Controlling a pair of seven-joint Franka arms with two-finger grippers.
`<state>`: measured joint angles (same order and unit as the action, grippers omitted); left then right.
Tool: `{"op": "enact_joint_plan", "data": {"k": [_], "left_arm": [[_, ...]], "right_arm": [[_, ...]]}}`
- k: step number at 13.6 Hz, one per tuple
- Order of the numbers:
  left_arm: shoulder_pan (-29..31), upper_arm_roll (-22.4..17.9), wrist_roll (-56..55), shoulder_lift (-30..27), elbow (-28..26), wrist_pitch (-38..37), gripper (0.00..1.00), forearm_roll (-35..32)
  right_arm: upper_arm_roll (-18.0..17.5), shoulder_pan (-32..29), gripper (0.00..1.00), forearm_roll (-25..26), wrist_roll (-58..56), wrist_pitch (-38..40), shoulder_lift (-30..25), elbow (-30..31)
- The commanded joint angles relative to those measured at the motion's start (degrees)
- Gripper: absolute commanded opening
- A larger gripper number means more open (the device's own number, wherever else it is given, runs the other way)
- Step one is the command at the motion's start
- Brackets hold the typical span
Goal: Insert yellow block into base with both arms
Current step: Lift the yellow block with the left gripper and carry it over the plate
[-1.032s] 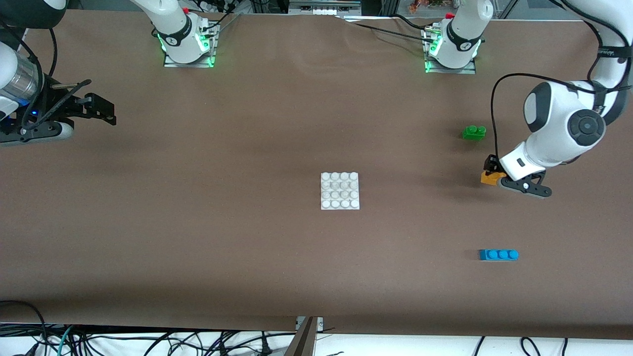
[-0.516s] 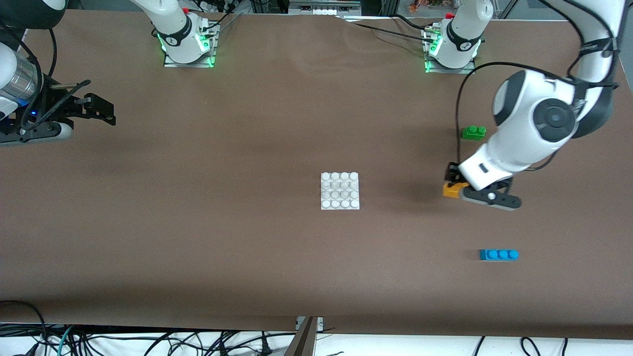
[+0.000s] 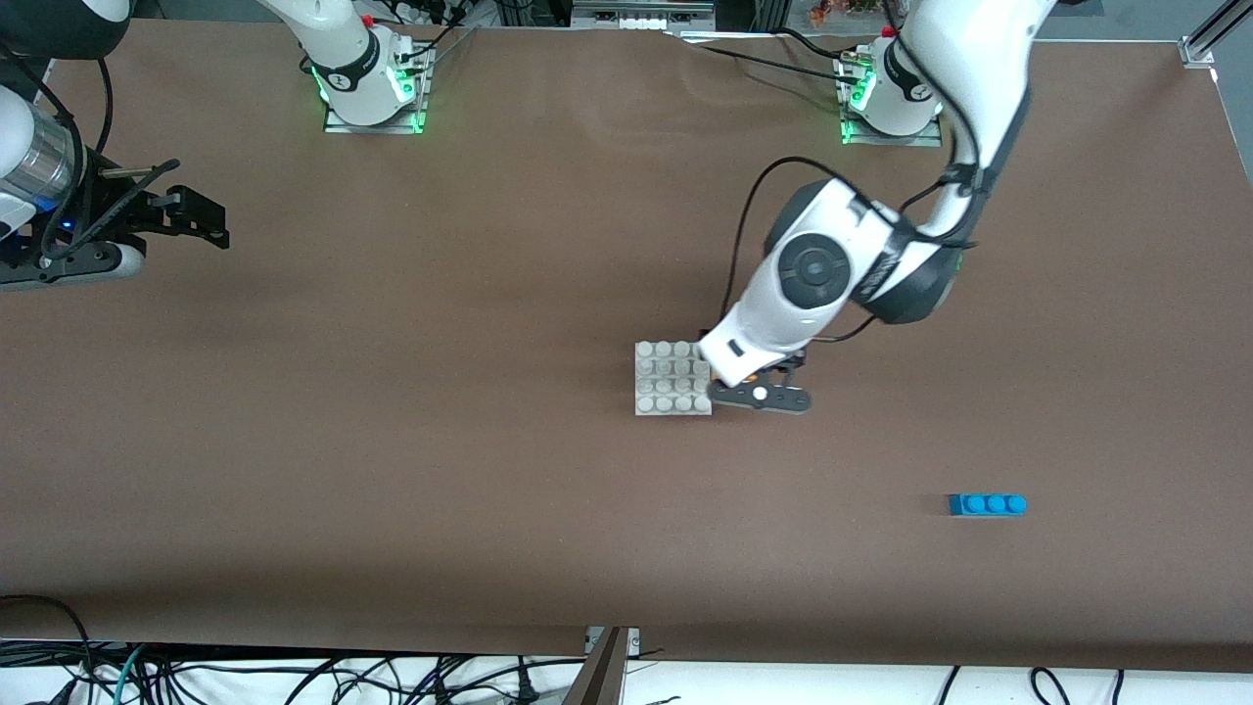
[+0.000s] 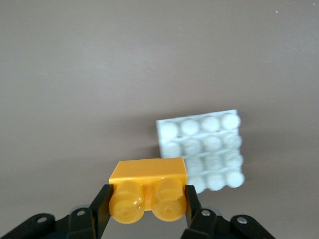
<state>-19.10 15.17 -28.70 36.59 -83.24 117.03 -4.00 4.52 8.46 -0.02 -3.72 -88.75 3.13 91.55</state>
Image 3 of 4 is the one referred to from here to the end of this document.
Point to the dark slanted beam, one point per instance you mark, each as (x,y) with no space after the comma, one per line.
(597,681)

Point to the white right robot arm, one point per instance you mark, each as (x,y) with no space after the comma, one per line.
(348,49)

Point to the blue three-stud block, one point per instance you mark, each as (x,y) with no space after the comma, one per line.
(984,505)

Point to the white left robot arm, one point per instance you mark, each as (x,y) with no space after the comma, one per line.
(812,264)

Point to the silver aluminium frame bar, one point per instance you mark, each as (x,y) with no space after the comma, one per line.
(1214,29)

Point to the white power strip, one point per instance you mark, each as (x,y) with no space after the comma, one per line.
(631,23)

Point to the white studded base plate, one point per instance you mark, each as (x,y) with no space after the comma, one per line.
(666,387)

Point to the silver metal clamp bracket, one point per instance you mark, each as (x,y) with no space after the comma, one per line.
(631,638)

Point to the brown table cover sheet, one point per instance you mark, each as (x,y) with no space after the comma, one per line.
(587,539)

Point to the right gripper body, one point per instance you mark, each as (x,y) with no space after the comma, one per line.
(106,210)

